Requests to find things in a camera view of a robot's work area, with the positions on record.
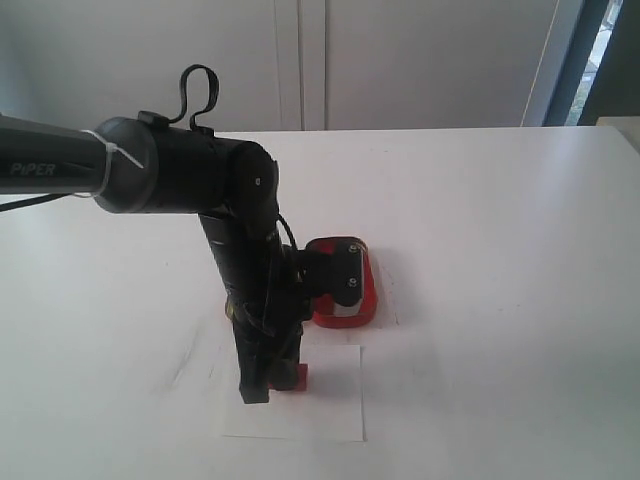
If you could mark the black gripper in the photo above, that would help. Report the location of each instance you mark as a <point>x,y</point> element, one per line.
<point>264,311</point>

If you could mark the red stamp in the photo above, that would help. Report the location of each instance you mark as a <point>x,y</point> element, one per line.
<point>300,384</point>

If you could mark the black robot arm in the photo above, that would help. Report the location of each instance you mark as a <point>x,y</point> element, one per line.
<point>144,166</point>

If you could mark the red ink tin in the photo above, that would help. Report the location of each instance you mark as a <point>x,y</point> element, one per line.
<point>369,304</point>

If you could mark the white paper sheet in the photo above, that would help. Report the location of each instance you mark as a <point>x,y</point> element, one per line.
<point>329,409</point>

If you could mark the white cabinet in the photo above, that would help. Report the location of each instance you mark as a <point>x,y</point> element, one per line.
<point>288,65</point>

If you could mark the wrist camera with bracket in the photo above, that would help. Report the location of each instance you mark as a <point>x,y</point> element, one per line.
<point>332,274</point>

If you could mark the dark window frame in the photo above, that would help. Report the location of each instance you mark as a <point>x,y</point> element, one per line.
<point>599,75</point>

